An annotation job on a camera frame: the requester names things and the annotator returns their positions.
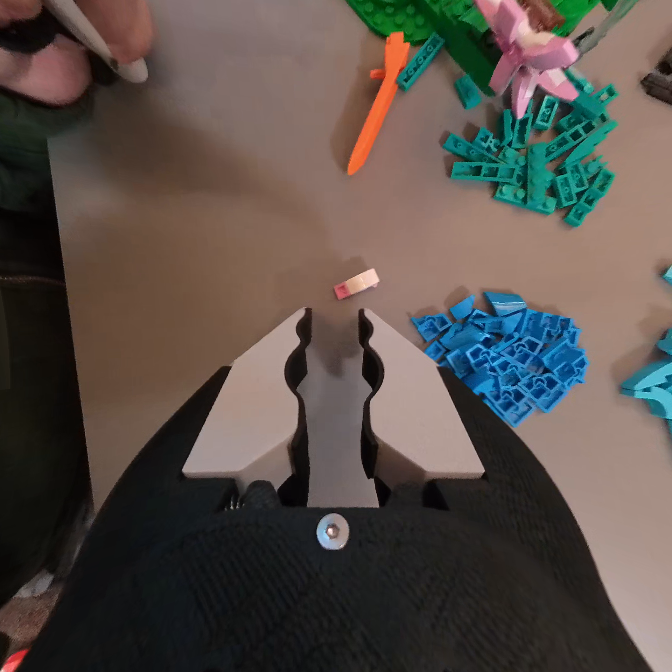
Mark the small white pink lego piece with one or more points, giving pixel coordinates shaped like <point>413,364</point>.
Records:
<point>357,284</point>

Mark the person's left hand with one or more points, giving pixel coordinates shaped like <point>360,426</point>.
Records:
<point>126,26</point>

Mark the person's left forearm green sleeve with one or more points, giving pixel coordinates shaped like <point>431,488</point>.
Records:
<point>36,141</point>

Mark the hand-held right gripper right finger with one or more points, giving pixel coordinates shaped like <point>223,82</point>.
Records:
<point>420,409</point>

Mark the red object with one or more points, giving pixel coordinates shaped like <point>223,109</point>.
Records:
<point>13,661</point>

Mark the pile of teal lego pieces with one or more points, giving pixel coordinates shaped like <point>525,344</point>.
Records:
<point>540,162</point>

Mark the small teal lego slope brick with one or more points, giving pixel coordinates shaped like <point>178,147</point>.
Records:
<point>467,92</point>

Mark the green lego plant build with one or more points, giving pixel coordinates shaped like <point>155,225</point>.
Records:
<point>451,26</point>

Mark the orange lego brick separator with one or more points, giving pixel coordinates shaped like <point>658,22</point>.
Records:
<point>380,105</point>

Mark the dark grey object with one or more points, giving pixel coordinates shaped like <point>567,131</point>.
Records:
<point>659,78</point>

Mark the person's dark trouser legs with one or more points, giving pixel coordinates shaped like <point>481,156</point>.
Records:
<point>36,367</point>

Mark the long teal lego plate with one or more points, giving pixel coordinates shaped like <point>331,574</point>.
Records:
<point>420,62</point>

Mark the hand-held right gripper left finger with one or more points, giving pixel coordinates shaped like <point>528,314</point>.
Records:
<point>246,409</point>

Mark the pile of light blue lego pieces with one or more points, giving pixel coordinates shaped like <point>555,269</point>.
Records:
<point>653,378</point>

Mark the pink lego flower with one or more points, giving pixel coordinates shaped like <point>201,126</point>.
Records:
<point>525,57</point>

